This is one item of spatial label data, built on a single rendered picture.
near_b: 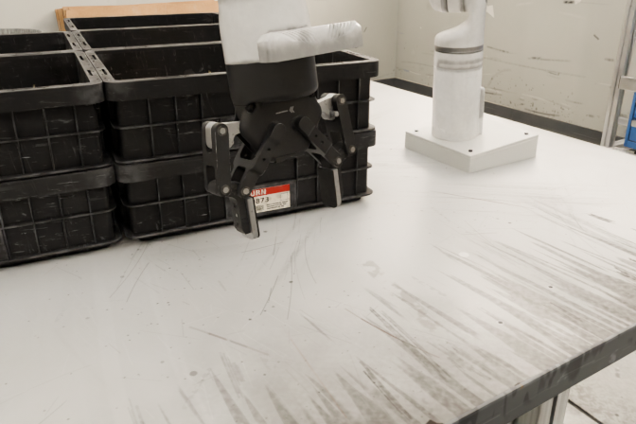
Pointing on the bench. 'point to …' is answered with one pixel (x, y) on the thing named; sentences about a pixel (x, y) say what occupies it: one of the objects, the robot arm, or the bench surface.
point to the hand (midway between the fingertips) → (292, 214)
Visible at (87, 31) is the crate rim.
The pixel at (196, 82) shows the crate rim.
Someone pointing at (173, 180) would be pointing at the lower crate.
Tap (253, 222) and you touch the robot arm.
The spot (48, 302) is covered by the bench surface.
